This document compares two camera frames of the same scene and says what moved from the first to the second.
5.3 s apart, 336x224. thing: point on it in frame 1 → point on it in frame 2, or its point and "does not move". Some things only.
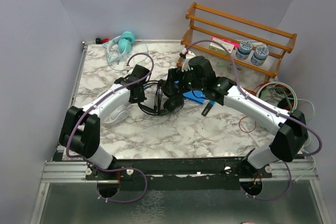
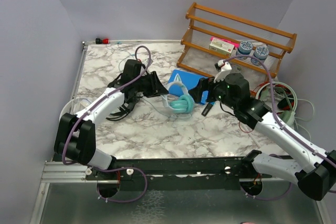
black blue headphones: [164, 105] → [123, 112]
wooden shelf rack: [252, 46] does not move
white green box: [218, 48] does not move
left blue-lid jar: [244, 50] does not move
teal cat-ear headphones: [119, 47] → [184, 104]
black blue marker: [208, 108] does not move
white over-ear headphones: [118, 115] → [73, 105]
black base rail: [185, 173] does not move
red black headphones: [287, 102] does not move
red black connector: [98, 41] does not move
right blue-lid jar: [260, 55] does not move
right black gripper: [175, 74] → [204, 84]
